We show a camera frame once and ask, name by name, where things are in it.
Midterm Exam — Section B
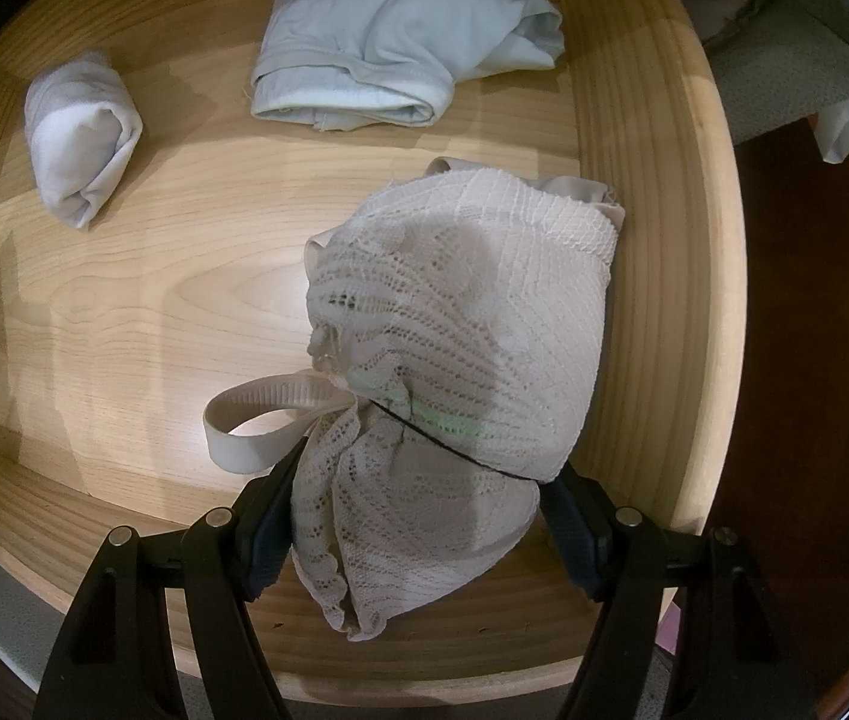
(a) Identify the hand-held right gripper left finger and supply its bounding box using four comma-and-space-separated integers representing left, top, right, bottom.
32, 448, 309, 720

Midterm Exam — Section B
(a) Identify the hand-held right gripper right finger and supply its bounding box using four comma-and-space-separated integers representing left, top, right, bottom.
540, 461, 819, 720

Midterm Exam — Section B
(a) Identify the white lace bra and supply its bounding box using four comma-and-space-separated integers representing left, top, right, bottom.
203, 156, 629, 642

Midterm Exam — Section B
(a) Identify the white underwear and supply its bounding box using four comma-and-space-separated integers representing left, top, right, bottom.
23, 51, 145, 232

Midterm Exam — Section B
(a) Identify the light blue underwear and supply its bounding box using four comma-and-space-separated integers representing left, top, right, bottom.
248, 0, 568, 132

